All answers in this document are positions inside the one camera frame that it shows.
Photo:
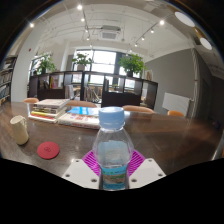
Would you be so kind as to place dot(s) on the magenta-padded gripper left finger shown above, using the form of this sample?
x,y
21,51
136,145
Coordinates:
x,y
80,173

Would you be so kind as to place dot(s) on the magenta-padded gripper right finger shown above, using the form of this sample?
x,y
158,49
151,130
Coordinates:
x,y
146,171

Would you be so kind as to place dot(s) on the clear blue-capped water bottle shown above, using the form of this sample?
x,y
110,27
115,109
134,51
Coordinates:
x,y
112,156

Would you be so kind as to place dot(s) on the flat round red coaster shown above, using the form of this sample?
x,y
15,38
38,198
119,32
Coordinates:
x,y
48,150

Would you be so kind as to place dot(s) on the large blue-covered book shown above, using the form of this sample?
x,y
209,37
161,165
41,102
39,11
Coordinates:
x,y
80,118

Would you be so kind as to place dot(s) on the orange chairs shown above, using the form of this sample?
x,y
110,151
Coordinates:
x,y
136,108

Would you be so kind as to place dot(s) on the stack of books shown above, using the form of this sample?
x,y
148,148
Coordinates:
x,y
48,108

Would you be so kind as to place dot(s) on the cream ceramic mug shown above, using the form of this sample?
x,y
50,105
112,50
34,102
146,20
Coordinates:
x,y
20,130

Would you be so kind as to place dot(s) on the dark cube shelf unit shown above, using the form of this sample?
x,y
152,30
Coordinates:
x,y
118,98

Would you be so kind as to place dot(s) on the potted green plant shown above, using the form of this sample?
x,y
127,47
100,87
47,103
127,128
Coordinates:
x,y
46,64
132,64
81,60

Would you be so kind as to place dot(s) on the large glass window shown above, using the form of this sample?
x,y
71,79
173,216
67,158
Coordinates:
x,y
103,61

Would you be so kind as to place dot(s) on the round white ceiling lamp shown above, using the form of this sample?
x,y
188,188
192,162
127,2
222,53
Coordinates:
x,y
184,19
205,43

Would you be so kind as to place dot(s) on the ceiling air conditioner unit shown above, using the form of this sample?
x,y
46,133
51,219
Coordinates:
x,y
110,33

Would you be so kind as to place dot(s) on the ceiling spot lights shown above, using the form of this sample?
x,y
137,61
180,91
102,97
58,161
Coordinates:
x,y
79,7

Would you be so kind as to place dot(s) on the white wall panel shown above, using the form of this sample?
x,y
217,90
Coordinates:
x,y
175,103

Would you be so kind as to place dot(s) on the tall wall bookshelf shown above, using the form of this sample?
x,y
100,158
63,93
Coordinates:
x,y
6,78

